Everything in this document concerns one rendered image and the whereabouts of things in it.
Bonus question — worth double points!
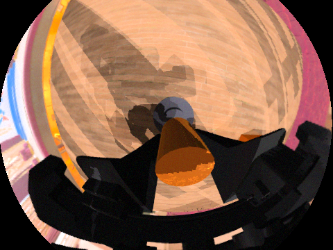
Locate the grey round pedestal with silver shaft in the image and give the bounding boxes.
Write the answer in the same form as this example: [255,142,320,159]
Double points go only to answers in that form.
[153,97,194,132]

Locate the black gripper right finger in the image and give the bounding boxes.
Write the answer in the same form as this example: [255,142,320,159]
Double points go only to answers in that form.
[195,128,287,203]

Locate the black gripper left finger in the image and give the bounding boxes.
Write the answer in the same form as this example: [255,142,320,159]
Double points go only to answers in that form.
[76,134,161,213]

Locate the orange tapered knob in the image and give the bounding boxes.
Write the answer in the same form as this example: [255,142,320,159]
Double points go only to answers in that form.
[155,117,214,187]

